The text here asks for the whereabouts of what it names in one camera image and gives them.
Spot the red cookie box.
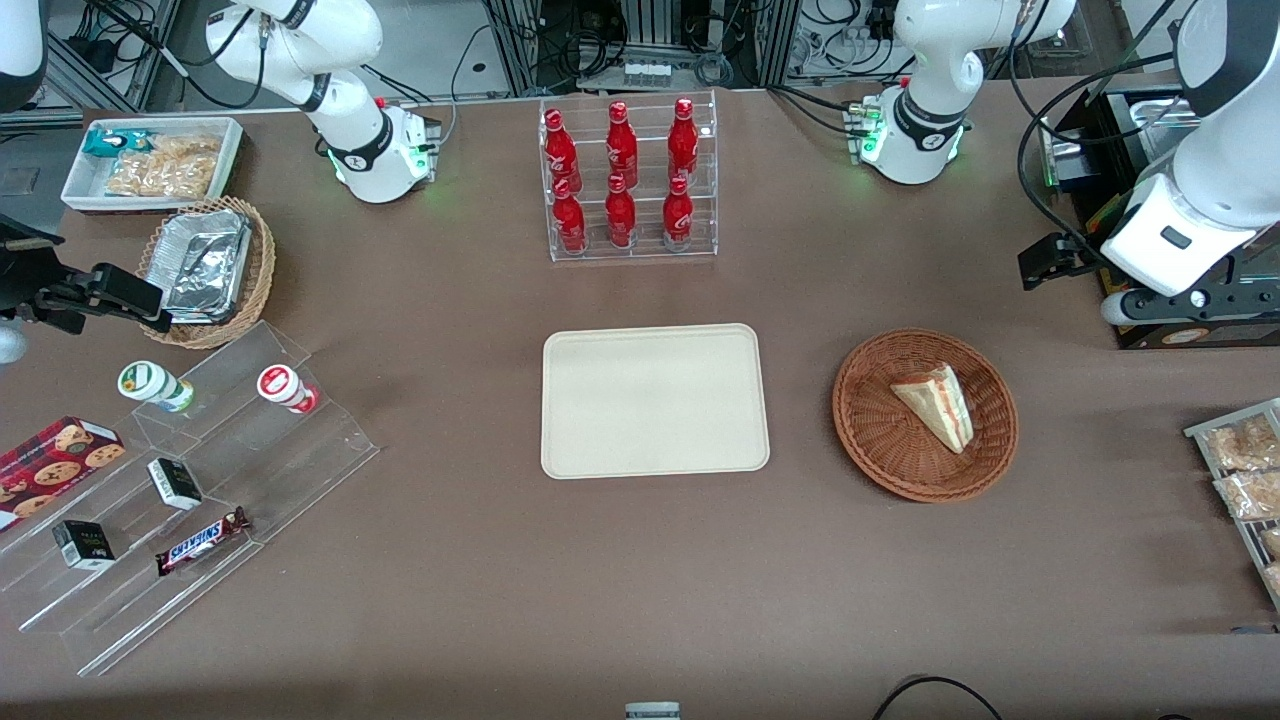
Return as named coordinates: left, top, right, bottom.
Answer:
left=0, top=416, right=127, bottom=533

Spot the teal snack packet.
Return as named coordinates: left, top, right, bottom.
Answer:
left=82, top=127, right=153, bottom=160

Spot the clear acrylic bottle rack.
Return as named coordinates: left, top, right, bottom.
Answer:
left=538, top=89, right=720, bottom=264

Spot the black food warmer appliance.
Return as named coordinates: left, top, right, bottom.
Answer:
left=1038, top=84, right=1280, bottom=351

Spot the light wicker basket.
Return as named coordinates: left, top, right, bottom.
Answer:
left=136, top=195, right=277, bottom=351

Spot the triangular sandwich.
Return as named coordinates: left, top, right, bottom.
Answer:
left=889, top=364, right=975, bottom=456

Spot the clear bag of chips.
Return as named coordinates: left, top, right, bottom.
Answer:
left=104, top=134, right=223, bottom=199

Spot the round brown wicker basket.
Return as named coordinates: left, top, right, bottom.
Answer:
left=832, top=329, right=1020, bottom=503

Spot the Snickers chocolate bar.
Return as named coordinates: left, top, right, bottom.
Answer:
left=154, top=506, right=252, bottom=578

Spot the clear bag of pastry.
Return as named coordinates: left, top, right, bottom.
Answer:
left=1203, top=414, right=1280, bottom=472
left=1213, top=470, right=1280, bottom=523

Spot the red cola bottle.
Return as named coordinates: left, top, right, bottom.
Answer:
left=552, top=178, right=588, bottom=254
left=604, top=173, right=638, bottom=250
left=667, top=97, right=700, bottom=184
left=661, top=177, right=696, bottom=252
left=605, top=100, right=640, bottom=188
left=543, top=108, right=582, bottom=193

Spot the aluminium frame rack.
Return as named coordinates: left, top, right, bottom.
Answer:
left=480, top=0, right=806, bottom=96

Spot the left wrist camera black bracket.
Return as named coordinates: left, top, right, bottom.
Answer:
left=1100, top=278, right=1280, bottom=328

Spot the steel pan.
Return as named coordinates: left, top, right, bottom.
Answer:
left=1125, top=88, right=1191, bottom=129

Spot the grey wire snack tray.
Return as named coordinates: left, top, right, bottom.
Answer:
left=1184, top=397, right=1280, bottom=613

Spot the small black box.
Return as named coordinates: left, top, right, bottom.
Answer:
left=51, top=519, right=117, bottom=572
left=146, top=457, right=204, bottom=512

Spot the black cable loop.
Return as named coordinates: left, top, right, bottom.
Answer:
left=871, top=675, right=1005, bottom=720

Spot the aluminium foil tray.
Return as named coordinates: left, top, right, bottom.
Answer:
left=159, top=207, right=254, bottom=324

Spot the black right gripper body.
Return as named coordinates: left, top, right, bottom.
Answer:
left=0, top=215, right=63, bottom=336

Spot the white rectangular snack bin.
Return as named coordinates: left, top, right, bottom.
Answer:
left=61, top=116, right=245, bottom=215

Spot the clear acrylic stepped stand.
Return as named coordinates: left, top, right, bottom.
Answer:
left=0, top=320, right=381, bottom=679

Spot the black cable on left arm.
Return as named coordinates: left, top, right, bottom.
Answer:
left=1008, top=0, right=1183, bottom=253

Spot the red lid white cup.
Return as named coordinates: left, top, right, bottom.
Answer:
left=256, top=364, right=320, bottom=416

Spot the green lid white cup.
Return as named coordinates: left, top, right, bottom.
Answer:
left=117, top=360, right=197, bottom=415

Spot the beige rectangular serving tray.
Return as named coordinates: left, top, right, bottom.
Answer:
left=541, top=323, right=771, bottom=480

